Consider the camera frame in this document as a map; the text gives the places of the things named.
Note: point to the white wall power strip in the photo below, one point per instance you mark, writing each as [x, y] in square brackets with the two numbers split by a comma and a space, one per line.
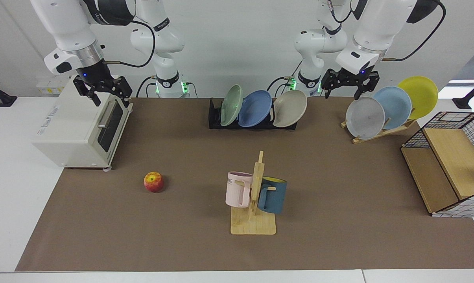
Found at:
[50, 86]

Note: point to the dark blue cup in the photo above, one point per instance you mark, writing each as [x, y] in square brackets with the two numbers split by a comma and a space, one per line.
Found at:
[274, 198]

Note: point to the yellow plate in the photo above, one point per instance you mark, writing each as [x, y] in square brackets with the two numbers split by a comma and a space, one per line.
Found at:
[419, 94]

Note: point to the pale green plate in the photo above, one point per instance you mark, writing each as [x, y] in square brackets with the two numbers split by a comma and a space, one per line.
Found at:
[231, 106]

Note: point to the wooden cup stand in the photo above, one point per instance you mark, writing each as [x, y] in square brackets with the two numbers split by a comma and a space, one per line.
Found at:
[254, 224]

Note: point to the brown table cloth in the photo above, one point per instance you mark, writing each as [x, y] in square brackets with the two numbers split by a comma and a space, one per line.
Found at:
[181, 236]

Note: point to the pink cup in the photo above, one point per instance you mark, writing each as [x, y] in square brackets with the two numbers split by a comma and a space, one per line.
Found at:
[236, 192]

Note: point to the pale toaster oven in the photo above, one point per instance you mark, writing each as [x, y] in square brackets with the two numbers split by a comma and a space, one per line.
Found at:
[71, 125]

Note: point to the black dish rack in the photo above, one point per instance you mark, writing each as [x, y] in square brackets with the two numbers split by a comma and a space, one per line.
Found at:
[214, 118]

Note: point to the red yellow apple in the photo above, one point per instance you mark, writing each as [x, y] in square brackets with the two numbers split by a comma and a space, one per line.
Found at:
[153, 182]

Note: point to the black camera stand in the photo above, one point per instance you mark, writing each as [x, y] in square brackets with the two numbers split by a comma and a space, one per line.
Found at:
[467, 100]
[0, 98]

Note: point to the wooden plate rack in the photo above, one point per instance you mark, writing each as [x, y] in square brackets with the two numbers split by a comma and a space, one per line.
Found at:
[382, 133]

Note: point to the grey plate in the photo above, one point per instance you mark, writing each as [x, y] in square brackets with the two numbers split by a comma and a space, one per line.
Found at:
[364, 118]

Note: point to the light blue plate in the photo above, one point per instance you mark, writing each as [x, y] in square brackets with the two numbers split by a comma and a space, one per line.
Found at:
[396, 104]

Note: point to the beige plate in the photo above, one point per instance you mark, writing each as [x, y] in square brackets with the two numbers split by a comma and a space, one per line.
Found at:
[290, 108]

